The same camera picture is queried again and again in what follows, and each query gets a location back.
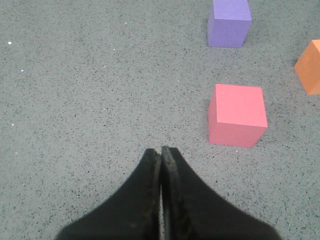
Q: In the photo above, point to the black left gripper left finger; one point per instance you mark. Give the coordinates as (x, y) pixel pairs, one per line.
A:
(131, 213)

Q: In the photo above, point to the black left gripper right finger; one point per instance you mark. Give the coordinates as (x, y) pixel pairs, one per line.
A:
(193, 211)

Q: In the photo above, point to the orange foam cube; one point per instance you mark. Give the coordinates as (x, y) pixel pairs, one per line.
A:
(308, 68)

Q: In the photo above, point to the pink foam cube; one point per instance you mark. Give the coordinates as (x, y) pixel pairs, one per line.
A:
(236, 115)

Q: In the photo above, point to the purple foam cube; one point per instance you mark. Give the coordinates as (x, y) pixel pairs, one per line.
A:
(228, 23)

